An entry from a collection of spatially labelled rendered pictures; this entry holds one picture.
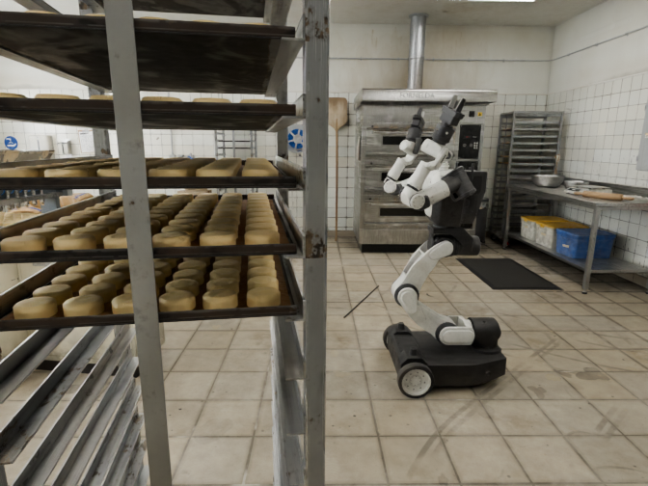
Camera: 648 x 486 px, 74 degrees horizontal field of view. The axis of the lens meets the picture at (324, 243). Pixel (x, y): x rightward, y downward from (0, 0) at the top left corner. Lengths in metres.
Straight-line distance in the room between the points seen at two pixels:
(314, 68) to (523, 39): 6.65
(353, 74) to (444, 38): 1.34
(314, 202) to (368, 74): 5.98
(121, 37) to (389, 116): 4.98
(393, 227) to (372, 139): 1.14
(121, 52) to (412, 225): 5.10
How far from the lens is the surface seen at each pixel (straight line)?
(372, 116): 5.44
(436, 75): 6.68
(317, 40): 0.57
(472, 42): 6.90
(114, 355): 1.20
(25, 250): 0.66
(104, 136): 1.21
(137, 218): 0.58
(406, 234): 5.62
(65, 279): 0.80
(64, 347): 3.04
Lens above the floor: 1.36
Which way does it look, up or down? 13 degrees down
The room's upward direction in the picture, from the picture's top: 1 degrees clockwise
